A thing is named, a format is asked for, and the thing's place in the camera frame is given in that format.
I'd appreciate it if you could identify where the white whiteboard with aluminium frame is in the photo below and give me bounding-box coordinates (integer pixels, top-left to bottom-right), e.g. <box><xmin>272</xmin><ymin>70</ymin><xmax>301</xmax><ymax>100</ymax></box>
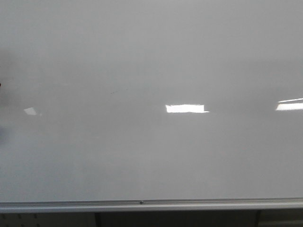
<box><xmin>0</xmin><ymin>0</ymin><xmax>303</xmax><ymax>213</ymax></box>

